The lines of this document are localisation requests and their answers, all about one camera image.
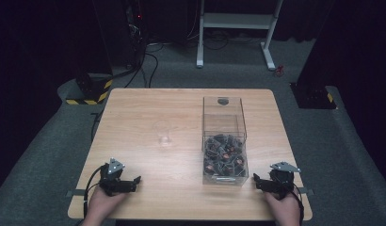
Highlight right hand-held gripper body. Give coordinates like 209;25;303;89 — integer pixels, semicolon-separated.
266;161;301;200

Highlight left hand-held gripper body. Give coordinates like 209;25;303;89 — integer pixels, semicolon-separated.
99;157;135;198

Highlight grey tape strip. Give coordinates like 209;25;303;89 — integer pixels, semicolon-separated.
66;188;88;199
296;186;315;196

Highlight pile of dark small parts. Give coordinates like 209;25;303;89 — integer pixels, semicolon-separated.
202;134;248;177

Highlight clear plastic box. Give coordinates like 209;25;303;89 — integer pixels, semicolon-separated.
201;95;249;188

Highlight clear plastic cup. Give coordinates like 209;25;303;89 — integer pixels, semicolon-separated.
153;120;174;148

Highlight black pillar base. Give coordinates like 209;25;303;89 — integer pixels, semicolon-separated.
289;82;338;111

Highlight black pillar with striped base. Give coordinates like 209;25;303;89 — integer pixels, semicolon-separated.
65;0;114;106

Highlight white metal stand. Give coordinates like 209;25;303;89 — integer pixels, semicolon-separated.
196;0;283;72

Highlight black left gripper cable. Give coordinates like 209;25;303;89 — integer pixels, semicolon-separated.
83;166;103;220

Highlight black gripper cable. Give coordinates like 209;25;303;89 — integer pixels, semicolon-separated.
83;166;103;220
288;187;306;226

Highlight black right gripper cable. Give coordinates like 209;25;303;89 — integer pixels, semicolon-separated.
288;187;306;226

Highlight black floor cables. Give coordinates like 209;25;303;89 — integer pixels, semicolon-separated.
123;40;170;89

